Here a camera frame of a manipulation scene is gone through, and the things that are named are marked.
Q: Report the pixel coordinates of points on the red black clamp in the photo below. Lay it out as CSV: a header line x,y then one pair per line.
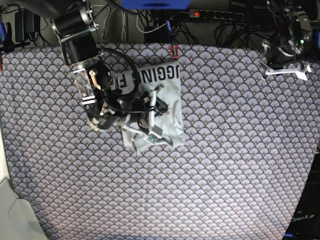
x,y
174,51

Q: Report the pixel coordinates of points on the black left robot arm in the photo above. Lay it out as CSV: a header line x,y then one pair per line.
x,y
292,19

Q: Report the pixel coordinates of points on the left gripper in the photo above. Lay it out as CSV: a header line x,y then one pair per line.
x,y
280,52

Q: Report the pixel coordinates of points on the blue box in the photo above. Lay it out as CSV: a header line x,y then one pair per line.
x,y
156,4

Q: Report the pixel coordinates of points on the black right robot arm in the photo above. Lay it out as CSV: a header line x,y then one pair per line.
x,y
73,23

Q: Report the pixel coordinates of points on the black OpenArm base plate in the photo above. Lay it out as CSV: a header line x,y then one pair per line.
x,y
305,223

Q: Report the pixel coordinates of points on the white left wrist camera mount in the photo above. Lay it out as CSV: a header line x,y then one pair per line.
x,y
300,70

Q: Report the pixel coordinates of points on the black adapter box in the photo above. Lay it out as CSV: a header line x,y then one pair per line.
x,y
159,36

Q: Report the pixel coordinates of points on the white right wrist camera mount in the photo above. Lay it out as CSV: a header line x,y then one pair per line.
x,y
145,131

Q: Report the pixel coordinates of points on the fan-patterned table cloth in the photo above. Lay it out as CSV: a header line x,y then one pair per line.
x,y
250,142

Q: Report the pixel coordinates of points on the black power strip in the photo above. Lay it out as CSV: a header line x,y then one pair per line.
x,y
216,15

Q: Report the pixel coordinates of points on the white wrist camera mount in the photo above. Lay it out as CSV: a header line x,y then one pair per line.
x,y
145,131
300,70

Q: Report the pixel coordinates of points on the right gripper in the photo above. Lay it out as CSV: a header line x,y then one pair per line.
x,y
138,105

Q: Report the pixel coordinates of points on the grey plastic bin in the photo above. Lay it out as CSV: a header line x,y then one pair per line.
x,y
17,218

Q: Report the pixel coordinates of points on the grey T-shirt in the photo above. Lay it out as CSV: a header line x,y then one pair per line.
x,y
161,82

